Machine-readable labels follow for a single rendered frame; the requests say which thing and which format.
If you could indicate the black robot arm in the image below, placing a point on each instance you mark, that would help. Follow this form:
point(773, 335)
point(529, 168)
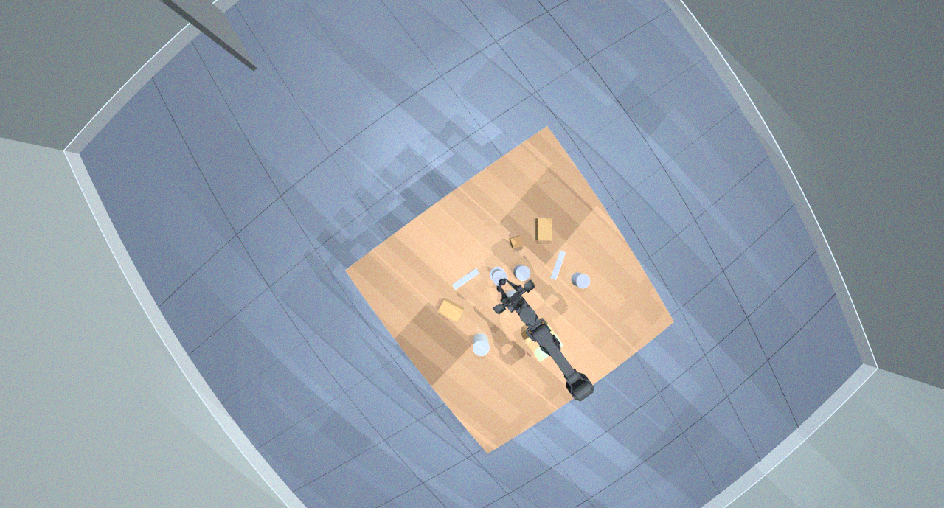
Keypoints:
point(577, 383)

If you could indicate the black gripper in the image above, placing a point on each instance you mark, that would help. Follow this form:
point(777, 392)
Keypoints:
point(528, 286)

